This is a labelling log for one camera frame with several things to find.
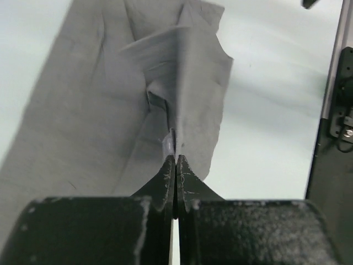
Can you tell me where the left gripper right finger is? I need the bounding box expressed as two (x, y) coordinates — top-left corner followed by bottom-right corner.
(176, 156), (343, 264)

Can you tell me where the aluminium front rail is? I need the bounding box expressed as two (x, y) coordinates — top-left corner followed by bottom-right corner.
(320, 0), (352, 119)

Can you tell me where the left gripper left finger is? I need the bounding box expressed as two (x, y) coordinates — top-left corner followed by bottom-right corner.
(1, 156), (175, 264)

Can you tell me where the grey long sleeve shirt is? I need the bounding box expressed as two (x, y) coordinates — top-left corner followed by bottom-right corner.
(0, 0), (234, 197)

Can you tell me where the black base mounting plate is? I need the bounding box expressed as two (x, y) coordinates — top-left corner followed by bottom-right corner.
(306, 46), (352, 264)

